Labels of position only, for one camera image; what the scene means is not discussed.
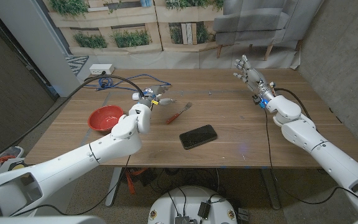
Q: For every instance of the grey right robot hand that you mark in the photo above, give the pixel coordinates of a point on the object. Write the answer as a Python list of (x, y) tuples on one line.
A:
[(255, 79)]

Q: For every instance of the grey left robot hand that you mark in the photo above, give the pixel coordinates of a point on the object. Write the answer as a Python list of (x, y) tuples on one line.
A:
[(154, 93)]

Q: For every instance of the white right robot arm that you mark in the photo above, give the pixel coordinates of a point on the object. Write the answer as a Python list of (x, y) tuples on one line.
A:
[(322, 149)]

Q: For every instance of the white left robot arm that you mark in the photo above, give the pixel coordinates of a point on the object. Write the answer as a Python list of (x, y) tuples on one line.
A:
[(73, 165)]

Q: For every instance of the red bowl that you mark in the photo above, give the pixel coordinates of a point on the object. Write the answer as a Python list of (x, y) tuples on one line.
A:
[(104, 118)]

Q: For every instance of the printed garden backdrop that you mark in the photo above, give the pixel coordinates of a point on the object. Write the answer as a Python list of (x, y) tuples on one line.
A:
[(135, 56)]

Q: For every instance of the white power strip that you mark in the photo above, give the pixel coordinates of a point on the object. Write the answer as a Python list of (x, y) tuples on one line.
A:
[(101, 69)]

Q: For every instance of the black smartphone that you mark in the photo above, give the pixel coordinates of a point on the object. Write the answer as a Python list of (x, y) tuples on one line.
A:
[(198, 137)]

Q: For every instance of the white table leg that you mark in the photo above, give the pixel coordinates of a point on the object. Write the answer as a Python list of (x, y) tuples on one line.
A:
[(113, 186)]

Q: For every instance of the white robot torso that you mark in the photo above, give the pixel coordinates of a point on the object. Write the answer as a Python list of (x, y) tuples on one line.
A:
[(191, 199)]

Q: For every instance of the grey table leg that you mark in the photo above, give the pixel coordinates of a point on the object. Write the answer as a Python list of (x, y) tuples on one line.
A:
[(272, 193)]

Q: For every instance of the black power adapter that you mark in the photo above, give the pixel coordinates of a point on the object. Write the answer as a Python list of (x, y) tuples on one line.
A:
[(204, 210)]

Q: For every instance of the white bin with orange item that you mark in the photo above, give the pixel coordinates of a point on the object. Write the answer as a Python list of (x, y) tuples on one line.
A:
[(6, 152)]

